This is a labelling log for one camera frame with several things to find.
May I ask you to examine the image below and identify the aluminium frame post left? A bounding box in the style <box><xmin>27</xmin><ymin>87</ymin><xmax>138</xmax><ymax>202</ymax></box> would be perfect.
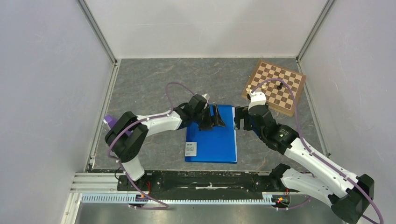
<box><xmin>76</xmin><ymin>0</ymin><xmax>118</xmax><ymax>65</ymax></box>

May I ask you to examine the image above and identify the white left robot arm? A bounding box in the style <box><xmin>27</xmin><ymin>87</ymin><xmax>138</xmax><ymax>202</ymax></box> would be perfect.
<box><xmin>105</xmin><ymin>94</ymin><xmax>225</xmax><ymax>190</ymax></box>

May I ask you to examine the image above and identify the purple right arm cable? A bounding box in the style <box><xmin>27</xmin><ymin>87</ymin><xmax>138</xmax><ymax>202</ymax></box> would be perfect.
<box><xmin>251</xmin><ymin>77</ymin><xmax>384</xmax><ymax>224</ymax></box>

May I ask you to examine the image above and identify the aluminium frame post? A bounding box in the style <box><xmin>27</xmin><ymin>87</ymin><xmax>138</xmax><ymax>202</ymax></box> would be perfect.
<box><xmin>296</xmin><ymin>0</ymin><xmax>336</xmax><ymax>64</ymax></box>
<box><xmin>76</xmin><ymin>0</ymin><xmax>118</xmax><ymax>65</ymax></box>

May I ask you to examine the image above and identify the black chess piece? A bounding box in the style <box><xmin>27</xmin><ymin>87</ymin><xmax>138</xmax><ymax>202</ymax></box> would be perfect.
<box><xmin>276</xmin><ymin>81</ymin><xmax>284</xmax><ymax>90</ymax></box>

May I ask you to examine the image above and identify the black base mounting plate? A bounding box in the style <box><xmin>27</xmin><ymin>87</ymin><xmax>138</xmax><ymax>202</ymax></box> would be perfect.
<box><xmin>136</xmin><ymin>170</ymin><xmax>291</xmax><ymax>200</ymax></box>

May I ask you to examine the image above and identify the purple plastic object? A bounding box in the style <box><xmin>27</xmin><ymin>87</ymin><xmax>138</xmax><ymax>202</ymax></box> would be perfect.
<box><xmin>103</xmin><ymin>115</ymin><xmax>118</xmax><ymax>129</ymax></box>

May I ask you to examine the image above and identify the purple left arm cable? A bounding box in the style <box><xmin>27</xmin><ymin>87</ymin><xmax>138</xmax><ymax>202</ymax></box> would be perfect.
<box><xmin>107</xmin><ymin>82</ymin><xmax>198</xmax><ymax>210</ymax></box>

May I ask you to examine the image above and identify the aluminium frame post right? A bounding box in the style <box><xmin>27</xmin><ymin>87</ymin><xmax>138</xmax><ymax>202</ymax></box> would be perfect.
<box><xmin>296</xmin><ymin>0</ymin><xmax>336</xmax><ymax>64</ymax></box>

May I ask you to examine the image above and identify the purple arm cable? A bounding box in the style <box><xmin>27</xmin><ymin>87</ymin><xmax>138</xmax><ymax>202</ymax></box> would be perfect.
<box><xmin>107</xmin><ymin>82</ymin><xmax>198</xmax><ymax>210</ymax></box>
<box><xmin>251</xmin><ymin>77</ymin><xmax>384</xmax><ymax>224</ymax></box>

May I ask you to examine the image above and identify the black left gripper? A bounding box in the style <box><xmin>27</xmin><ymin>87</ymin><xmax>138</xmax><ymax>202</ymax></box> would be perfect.
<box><xmin>192</xmin><ymin>104</ymin><xmax>225</xmax><ymax>131</ymax></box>

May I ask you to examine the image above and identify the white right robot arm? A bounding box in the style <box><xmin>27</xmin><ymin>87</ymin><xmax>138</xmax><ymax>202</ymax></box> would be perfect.
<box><xmin>234</xmin><ymin>105</ymin><xmax>375</xmax><ymax>224</ymax></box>

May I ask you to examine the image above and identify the blue plastic folder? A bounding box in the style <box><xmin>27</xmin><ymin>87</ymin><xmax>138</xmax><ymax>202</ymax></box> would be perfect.
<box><xmin>185</xmin><ymin>105</ymin><xmax>238</xmax><ymax>164</ymax></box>

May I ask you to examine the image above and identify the wooden chessboard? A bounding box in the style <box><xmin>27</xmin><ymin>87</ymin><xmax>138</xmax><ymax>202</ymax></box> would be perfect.
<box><xmin>241</xmin><ymin>60</ymin><xmax>306</xmax><ymax>116</ymax></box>

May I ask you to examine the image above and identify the white slotted cable duct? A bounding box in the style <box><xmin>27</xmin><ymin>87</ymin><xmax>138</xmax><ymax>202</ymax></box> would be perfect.
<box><xmin>81</xmin><ymin>193</ymin><xmax>286</xmax><ymax>205</ymax></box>

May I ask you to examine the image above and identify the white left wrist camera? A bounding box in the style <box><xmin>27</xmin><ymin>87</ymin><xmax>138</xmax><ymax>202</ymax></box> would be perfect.
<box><xmin>201</xmin><ymin>93</ymin><xmax>210</xmax><ymax>103</ymax></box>

